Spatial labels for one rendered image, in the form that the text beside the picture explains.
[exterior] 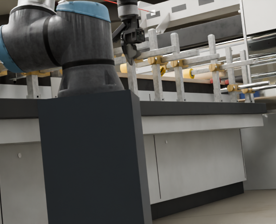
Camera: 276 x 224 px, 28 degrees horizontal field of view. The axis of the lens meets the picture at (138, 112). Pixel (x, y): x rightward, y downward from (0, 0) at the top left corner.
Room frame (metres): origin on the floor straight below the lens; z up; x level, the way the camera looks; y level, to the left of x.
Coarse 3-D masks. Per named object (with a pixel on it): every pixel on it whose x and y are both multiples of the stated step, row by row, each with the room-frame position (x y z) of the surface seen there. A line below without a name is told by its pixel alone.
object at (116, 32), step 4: (124, 24) 2.42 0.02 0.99; (120, 28) 2.44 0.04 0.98; (124, 28) 2.43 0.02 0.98; (116, 32) 2.45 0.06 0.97; (120, 32) 2.45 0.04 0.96; (112, 36) 2.47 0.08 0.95; (116, 36) 2.46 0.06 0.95; (120, 36) 2.48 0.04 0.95; (112, 40) 2.47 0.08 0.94; (116, 40) 2.48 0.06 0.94
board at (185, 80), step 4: (120, 72) 3.25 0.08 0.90; (120, 76) 3.25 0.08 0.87; (124, 76) 3.28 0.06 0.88; (140, 76) 3.42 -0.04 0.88; (144, 76) 3.45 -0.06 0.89; (148, 76) 3.49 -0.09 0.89; (152, 76) 3.53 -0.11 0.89; (164, 76) 3.65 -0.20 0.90; (168, 76) 3.69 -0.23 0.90; (164, 80) 3.66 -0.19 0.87; (168, 80) 3.68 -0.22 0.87; (172, 80) 3.73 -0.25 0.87; (184, 80) 3.86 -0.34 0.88; (188, 80) 3.90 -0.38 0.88; (192, 80) 3.95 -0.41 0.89; (196, 80) 4.00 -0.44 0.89; (200, 80) 4.05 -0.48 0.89; (204, 80) 4.10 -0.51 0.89; (208, 80) 4.15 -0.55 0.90; (220, 84) 4.31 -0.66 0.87; (224, 84) 4.37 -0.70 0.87
